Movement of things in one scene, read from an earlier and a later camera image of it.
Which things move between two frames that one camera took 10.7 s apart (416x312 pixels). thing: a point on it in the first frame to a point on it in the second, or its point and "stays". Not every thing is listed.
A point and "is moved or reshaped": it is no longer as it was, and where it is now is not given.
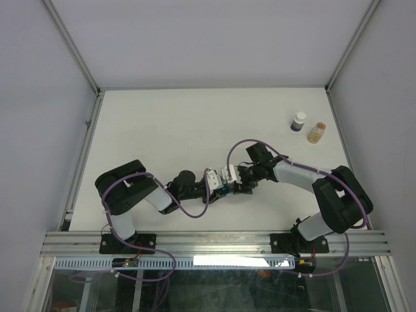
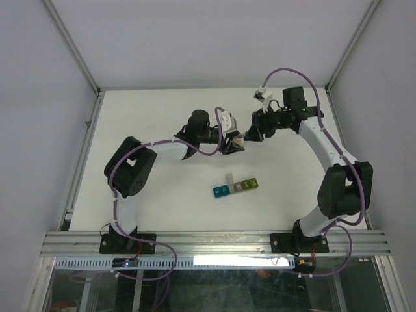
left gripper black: [214, 195] to [229, 147]
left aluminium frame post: [76, 56] stays
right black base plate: [295, 243] stays
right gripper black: [243, 188] to [259, 127]
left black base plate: [109, 244] stays
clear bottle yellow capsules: [315, 134] is moved or reshaped
